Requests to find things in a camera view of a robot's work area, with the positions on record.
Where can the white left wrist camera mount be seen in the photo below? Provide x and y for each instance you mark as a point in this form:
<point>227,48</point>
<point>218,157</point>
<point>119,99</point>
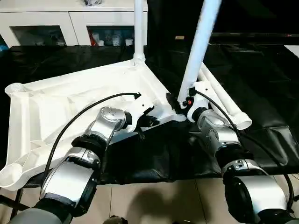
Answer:
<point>142,106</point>

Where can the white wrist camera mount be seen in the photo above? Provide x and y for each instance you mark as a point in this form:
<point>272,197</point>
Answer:
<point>202,93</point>
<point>142,106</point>

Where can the white bottle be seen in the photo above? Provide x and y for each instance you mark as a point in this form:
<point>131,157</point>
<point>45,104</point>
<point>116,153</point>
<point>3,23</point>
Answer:
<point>116,40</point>

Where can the black mat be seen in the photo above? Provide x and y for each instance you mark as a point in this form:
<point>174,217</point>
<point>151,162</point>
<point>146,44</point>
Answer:
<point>257,93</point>

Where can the dark rounded robot part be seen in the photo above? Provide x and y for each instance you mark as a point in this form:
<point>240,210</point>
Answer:
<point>118,220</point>

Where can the small white box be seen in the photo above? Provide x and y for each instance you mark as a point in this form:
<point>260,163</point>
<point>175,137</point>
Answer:
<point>128,42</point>

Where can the white plastic table top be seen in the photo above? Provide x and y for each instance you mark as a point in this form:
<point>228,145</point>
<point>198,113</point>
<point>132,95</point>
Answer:
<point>70,105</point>

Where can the grey robot torso cover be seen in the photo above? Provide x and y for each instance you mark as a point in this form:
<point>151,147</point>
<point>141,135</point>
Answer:
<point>39,218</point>

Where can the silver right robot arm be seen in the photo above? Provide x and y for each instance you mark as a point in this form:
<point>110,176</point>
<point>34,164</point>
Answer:
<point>254,191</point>

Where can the small tan box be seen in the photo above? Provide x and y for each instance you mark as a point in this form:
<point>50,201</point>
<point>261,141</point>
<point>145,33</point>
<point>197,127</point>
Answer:
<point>180,37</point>

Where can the white flat board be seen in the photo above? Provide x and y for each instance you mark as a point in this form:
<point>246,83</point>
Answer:
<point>293,51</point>

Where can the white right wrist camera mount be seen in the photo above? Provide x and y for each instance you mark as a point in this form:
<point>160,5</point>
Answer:
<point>202,93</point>

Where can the black metal stand frame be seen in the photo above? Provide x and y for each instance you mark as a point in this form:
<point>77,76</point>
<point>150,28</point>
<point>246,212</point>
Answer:
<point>11,203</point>

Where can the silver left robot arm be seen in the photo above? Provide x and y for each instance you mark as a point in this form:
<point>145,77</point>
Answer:
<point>70,175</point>

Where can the white cabinet with glass doors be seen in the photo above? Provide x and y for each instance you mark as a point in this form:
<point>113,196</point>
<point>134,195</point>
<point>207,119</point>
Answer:
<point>70,18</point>

